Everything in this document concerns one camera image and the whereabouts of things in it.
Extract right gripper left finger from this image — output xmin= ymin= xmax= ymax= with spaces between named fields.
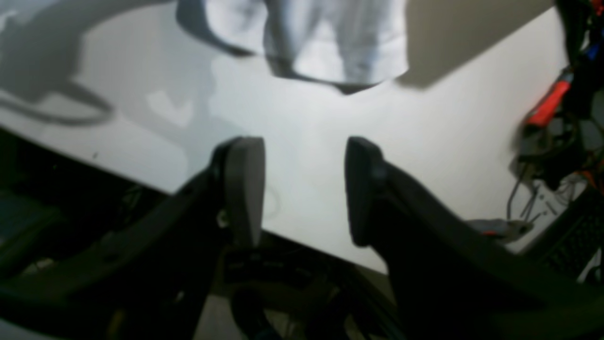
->
xmin=1 ymin=137 xmax=266 ymax=340

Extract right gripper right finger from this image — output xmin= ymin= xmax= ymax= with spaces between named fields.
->
xmin=344 ymin=137 xmax=603 ymax=340

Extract white t-shirt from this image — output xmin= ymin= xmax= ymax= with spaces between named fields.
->
xmin=176 ymin=0 xmax=410 ymax=94

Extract red grey pliers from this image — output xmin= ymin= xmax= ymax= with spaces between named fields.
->
xmin=466 ymin=219 xmax=534 ymax=245

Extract orange handled tool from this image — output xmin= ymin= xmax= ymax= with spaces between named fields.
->
xmin=526 ymin=70 xmax=574 ymax=128

